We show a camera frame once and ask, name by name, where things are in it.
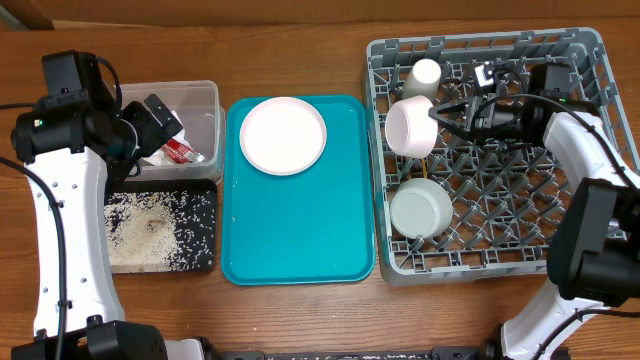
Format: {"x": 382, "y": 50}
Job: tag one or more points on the grey bowl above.
{"x": 421, "y": 208}

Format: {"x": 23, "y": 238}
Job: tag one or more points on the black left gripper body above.
{"x": 149, "y": 133}

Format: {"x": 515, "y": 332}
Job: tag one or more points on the large pink plate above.
{"x": 283, "y": 136}

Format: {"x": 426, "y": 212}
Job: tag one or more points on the black plastic tray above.
{"x": 200, "y": 200}

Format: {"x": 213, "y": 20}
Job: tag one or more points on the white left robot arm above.
{"x": 72, "y": 144}

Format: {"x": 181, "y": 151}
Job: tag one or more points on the spilled rice pile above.
{"x": 140, "y": 235}

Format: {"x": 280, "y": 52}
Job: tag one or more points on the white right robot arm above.
{"x": 593, "y": 257}

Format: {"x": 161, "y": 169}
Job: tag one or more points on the cream cup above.
{"x": 423, "y": 79}

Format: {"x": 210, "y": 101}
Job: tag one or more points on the wooden chopstick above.
{"x": 424, "y": 168}

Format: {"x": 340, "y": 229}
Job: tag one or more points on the red sauce packet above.
{"x": 180, "y": 153}

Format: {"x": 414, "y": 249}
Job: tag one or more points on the small pink bowl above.
{"x": 409, "y": 130}

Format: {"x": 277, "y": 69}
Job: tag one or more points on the clear plastic bin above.
{"x": 196, "y": 104}

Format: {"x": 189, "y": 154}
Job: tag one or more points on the teal plastic tray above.
{"x": 313, "y": 227}

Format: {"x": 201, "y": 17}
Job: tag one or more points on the grey dishwasher rack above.
{"x": 508, "y": 198}

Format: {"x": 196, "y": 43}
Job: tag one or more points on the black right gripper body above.
{"x": 504, "y": 124}

